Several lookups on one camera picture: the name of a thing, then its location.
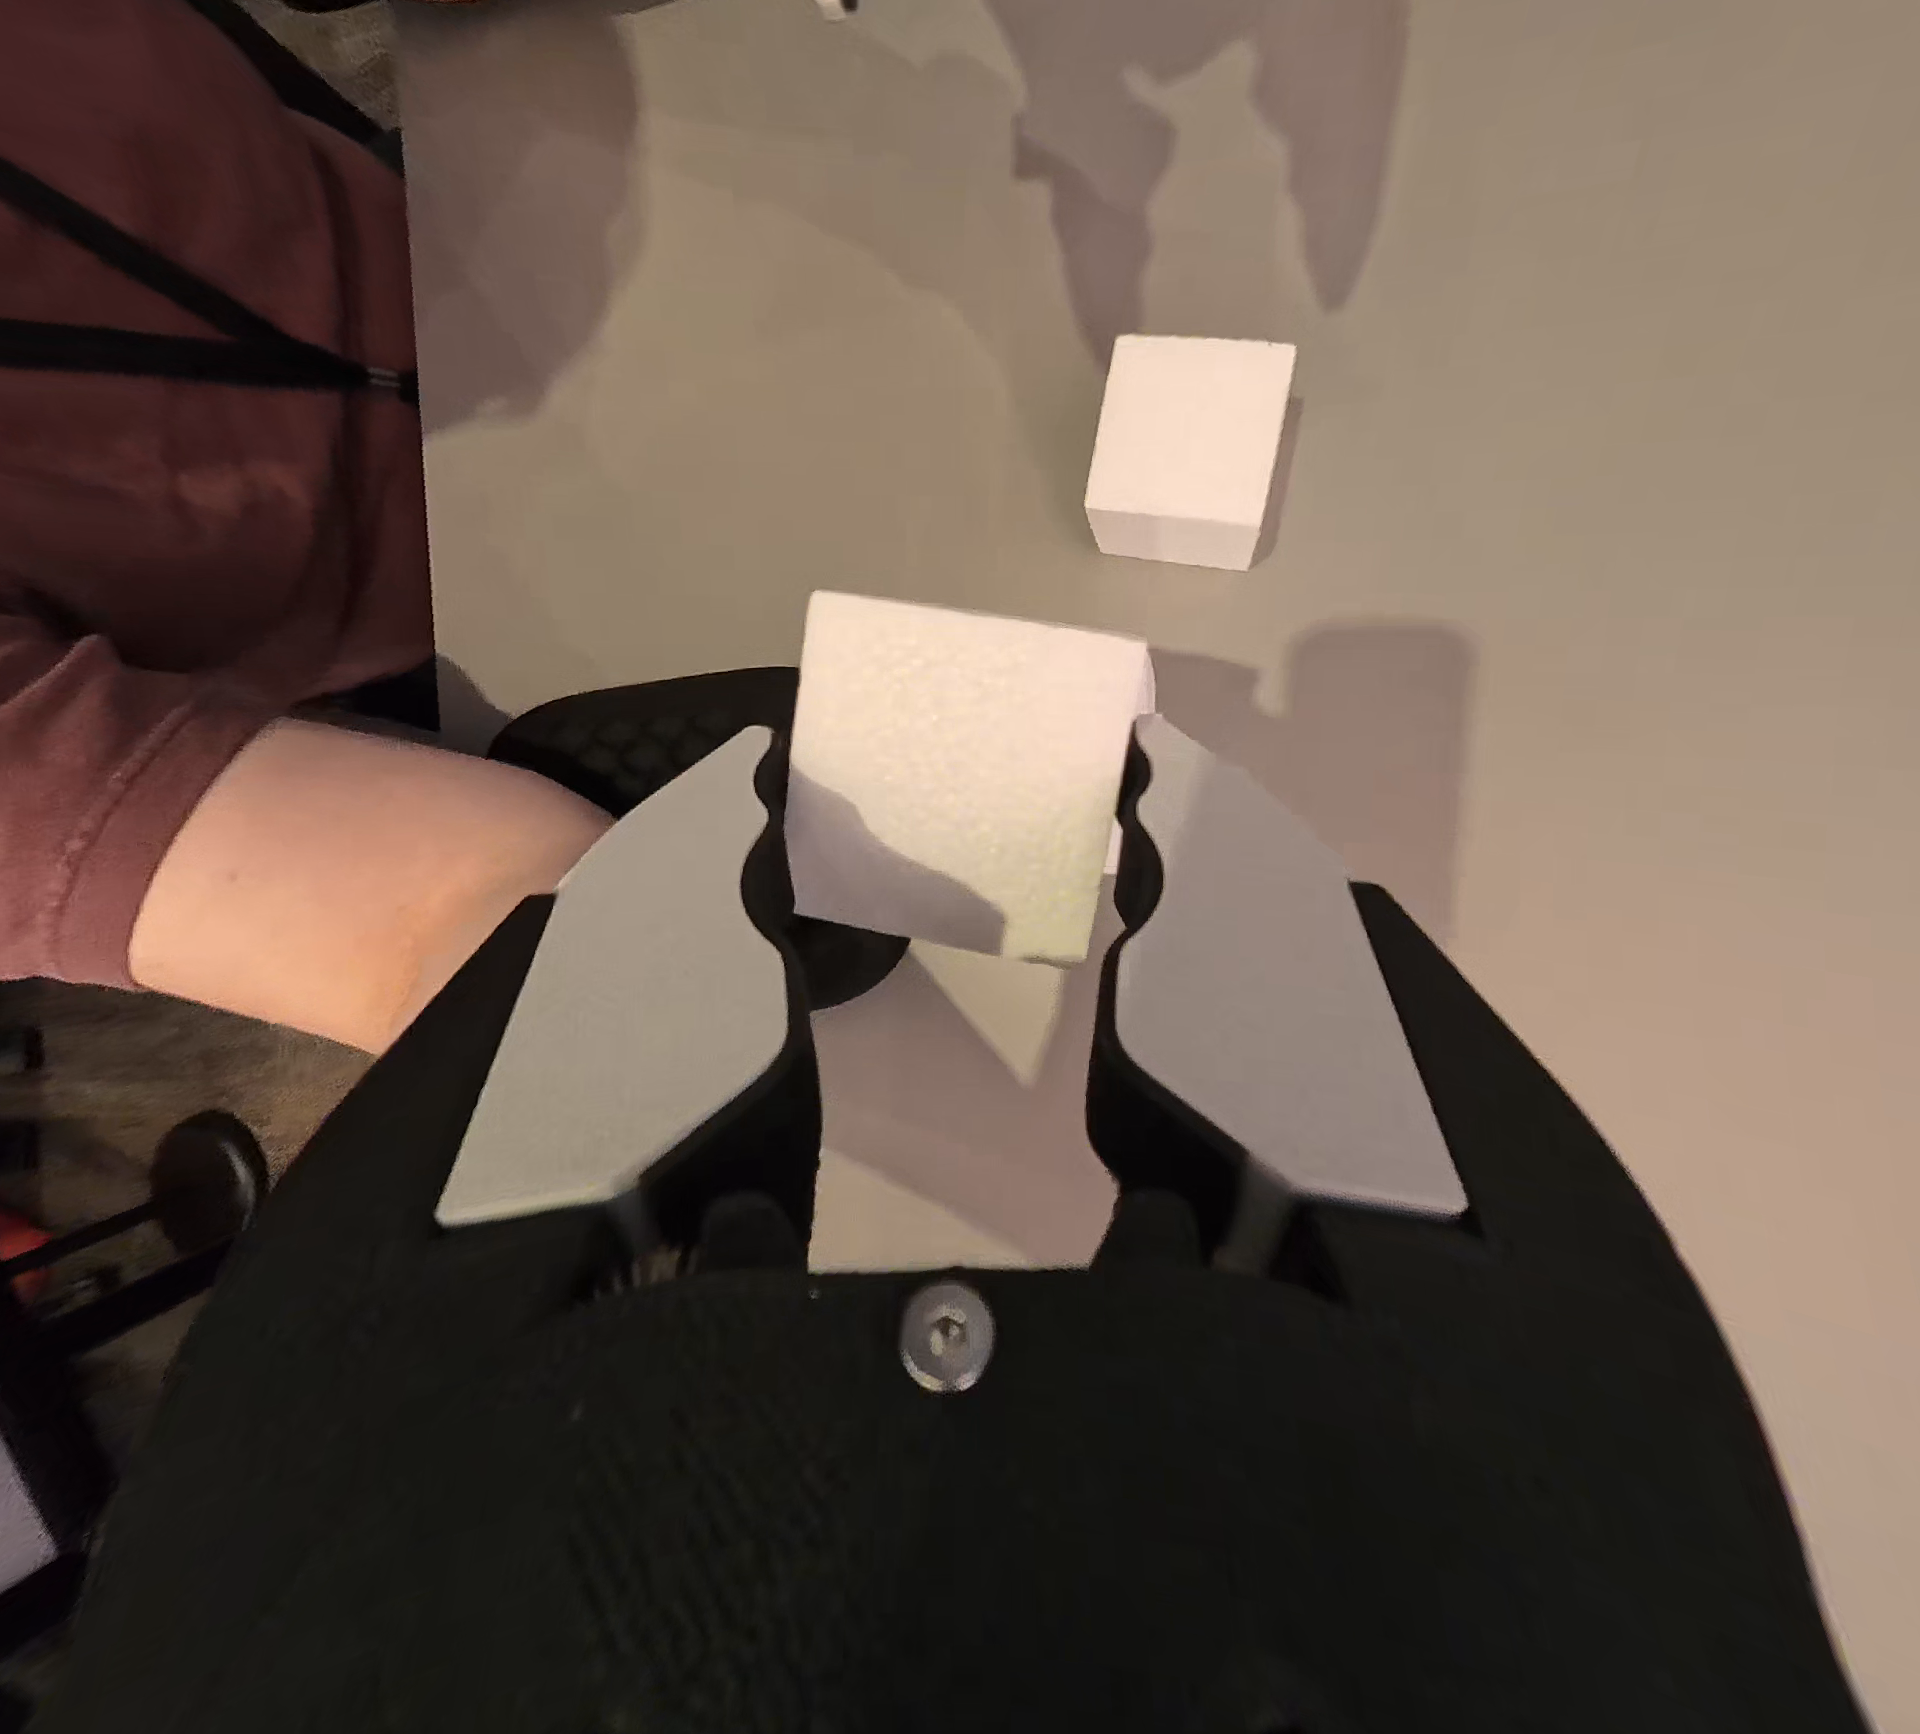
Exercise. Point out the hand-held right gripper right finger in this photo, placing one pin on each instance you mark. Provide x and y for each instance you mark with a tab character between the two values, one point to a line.
1275	1015

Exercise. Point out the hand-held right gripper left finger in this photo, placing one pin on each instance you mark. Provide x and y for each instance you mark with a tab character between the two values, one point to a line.
630	1015

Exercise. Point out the white hard foam cube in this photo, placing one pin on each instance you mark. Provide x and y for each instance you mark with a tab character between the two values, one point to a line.
1185	428
960	744

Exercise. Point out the person's right forearm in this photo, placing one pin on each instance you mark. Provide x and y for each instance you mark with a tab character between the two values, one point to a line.
330	878

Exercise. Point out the black chair base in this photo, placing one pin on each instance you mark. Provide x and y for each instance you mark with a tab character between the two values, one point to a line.
211	1164

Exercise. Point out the person's maroon shirt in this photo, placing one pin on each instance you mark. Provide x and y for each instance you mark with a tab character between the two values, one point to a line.
180	489

